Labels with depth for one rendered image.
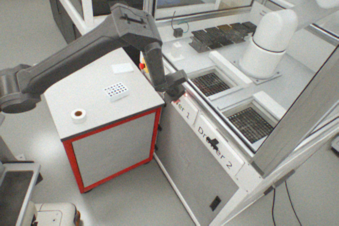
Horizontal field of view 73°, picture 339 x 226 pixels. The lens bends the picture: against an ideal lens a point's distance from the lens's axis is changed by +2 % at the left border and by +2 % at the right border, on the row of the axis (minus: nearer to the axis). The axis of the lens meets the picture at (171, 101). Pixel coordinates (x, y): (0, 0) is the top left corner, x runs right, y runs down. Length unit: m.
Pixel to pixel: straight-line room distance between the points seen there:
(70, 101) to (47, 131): 0.92
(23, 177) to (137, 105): 0.70
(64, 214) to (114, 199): 0.41
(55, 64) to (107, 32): 0.16
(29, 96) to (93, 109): 0.65
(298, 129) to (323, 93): 0.14
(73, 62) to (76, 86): 0.86
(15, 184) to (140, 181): 1.21
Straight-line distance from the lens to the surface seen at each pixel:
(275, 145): 0.86
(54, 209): 1.57
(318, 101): 0.72
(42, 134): 2.23
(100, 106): 1.30
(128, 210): 1.80
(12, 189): 0.79
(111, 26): 0.52
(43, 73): 0.63
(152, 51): 0.56
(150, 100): 1.33
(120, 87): 1.35
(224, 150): 1.03
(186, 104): 1.14
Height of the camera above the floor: 1.71
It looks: 45 degrees down
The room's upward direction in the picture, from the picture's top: 12 degrees clockwise
